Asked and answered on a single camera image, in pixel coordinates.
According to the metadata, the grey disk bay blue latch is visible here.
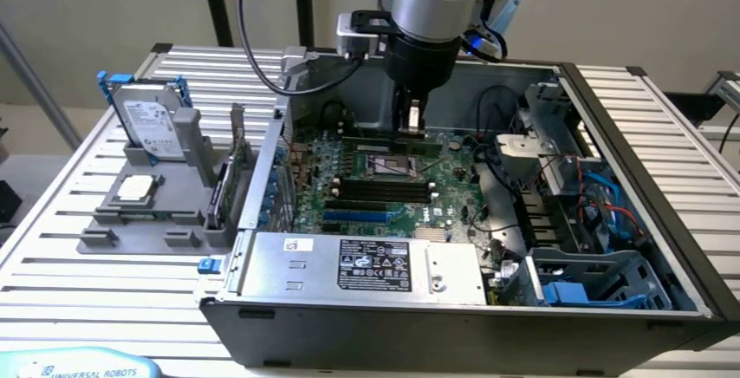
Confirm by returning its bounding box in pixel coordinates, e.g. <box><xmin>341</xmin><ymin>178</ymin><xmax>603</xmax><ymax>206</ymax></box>
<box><xmin>522</xmin><ymin>246</ymin><xmax>677</xmax><ymax>310</ymax></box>

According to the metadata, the blue SATA wire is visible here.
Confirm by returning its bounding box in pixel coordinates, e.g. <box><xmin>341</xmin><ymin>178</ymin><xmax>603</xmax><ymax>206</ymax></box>
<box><xmin>581</xmin><ymin>169</ymin><xmax>638</xmax><ymax>249</ymax></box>

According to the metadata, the blue Universal Robots base cap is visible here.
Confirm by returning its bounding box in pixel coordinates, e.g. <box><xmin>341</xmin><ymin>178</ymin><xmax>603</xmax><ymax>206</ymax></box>
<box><xmin>0</xmin><ymin>346</ymin><xmax>162</xmax><ymax>378</ymax></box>

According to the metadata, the blue case release latch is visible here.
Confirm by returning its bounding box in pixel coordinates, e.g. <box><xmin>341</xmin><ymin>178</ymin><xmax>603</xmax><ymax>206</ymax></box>
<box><xmin>197</xmin><ymin>255</ymin><xmax>226</xmax><ymax>276</ymax></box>

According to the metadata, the graphics card with metal bracket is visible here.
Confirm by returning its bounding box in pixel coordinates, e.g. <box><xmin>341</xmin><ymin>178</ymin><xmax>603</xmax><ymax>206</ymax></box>
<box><xmin>205</xmin><ymin>101</ymin><xmax>258</xmax><ymax>231</ymax></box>

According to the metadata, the silver power supply unit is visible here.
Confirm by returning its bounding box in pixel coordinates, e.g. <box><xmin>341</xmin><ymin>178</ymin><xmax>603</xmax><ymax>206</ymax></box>
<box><xmin>230</xmin><ymin>231</ymin><xmax>489</xmax><ymax>306</ymax></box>

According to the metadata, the silver CPU chip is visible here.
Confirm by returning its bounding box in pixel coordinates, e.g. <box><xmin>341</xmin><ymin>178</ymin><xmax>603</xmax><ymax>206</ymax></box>
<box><xmin>114</xmin><ymin>174</ymin><xmax>159</xmax><ymax>202</ymax></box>

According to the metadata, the green RAM stick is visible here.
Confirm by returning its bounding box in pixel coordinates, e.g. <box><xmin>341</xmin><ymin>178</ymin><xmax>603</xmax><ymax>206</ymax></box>
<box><xmin>341</xmin><ymin>134</ymin><xmax>445</xmax><ymax>157</ymax></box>

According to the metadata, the black stand pole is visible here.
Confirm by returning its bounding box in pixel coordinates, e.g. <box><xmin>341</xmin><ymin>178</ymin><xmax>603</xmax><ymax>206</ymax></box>
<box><xmin>195</xmin><ymin>0</ymin><xmax>235</xmax><ymax>48</ymax></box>
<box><xmin>291</xmin><ymin>0</ymin><xmax>318</xmax><ymax>49</ymax></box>

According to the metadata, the hard disk in blue carrier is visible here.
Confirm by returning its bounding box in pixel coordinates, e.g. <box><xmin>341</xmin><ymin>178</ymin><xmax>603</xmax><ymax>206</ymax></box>
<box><xmin>97</xmin><ymin>71</ymin><xmax>194</xmax><ymax>166</ymax></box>

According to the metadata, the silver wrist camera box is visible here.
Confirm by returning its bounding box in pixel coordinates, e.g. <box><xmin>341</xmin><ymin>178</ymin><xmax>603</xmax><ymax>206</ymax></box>
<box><xmin>335</xmin><ymin>9</ymin><xmax>394</xmax><ymax>61</ymax></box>

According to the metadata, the black expansion slot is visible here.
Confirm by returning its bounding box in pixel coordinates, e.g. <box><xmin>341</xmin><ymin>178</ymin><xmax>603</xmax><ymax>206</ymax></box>
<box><xmin>322</xmin><ymin>198</ymin><xmax>389</xmax><ymax>213</ymax></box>

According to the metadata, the grey parts rack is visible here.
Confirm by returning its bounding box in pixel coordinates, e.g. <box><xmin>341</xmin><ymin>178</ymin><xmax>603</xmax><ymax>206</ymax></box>
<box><xmin>77</xmin><ymin>107</ymin><xmax>258</xmax><ymax>256</ymax></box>

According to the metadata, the black looped wire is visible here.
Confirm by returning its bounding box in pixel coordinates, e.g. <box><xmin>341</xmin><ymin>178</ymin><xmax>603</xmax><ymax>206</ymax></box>
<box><xmin>475</xmin><ymin>84</ymin><xmax>529</xmax><ymax>145</ymax></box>

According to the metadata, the black camera cable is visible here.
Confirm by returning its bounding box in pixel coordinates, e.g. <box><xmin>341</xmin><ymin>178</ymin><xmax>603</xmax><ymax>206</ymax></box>
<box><xmin>239</xmin><ymin>0</ymin><xmax>367</xmax><ymax>97</ymax></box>

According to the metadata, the black open PC case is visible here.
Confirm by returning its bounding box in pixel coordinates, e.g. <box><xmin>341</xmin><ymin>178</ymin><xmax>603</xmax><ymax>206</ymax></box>
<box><xmin>198</xmin><ymin>45</ymin><xmax>740</xmax><ymax>369</ymax></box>

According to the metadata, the black RAM slot bank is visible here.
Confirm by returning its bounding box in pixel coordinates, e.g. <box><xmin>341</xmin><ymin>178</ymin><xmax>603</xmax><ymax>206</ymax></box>
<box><xmin>342</xmin><ymin>175</ymin><xmax>437</xmax><ymax>205</ymax></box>

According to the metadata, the CPU socket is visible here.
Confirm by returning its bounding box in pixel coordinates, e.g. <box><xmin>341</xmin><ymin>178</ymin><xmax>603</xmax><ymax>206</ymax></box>
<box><xmin>351</xmin><ymin>151</ymin><xmax>431</xmax><ymax>180</ymax></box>

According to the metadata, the black box on floor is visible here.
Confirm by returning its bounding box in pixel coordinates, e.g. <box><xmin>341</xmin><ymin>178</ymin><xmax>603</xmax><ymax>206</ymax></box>
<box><xmin>0</xmin><ymin>179</ymin><xmax>23</xmax><ymax>224</ymax></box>

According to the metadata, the red wire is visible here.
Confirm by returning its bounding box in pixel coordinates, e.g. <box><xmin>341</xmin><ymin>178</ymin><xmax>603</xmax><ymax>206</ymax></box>
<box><xmin>535</xmin><ymin>155</ymin><xmax>649</xmax><ymax>240</ymax></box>

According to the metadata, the green Dell motherboard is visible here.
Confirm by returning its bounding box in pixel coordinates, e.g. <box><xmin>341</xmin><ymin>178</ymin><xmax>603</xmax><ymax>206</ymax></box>
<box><xmin>287</xmin><ymin>128</ymin><xmax>506</xmax><ymax>243</ymax></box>

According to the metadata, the small silver chipset heatsink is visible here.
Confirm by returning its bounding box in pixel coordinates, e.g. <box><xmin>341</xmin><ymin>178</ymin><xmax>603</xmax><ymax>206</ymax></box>
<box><xmin>413</xmin><ymin>226</ymin><xmax>451</xmax><ymax>243</ymax></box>

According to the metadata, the blue expansion slot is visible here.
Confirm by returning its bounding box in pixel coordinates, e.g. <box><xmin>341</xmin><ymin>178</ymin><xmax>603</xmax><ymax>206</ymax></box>
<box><xmin>322</xmin><ymin>209</ymin><xmax>390</xmax><ymax>225</ymax></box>

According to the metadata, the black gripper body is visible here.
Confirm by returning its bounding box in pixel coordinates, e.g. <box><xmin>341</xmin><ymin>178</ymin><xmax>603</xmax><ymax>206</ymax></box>
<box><xmin>383</xmin><ymin>35</ymin><xmax>465</xmax><ymax>94</ymax></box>

